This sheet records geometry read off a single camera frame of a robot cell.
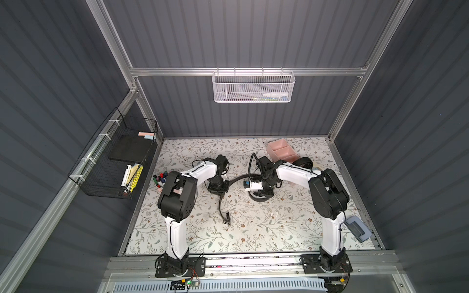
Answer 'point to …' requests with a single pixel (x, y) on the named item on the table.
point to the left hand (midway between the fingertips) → (222, 194)
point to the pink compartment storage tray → (280, 149)
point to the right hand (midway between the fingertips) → (263, 190)
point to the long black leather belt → (305, 162)
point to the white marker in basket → (125, 177)
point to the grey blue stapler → (358, 229)
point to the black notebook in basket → (131, 146)
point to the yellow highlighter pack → (135, 179)
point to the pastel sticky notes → (147, 135)
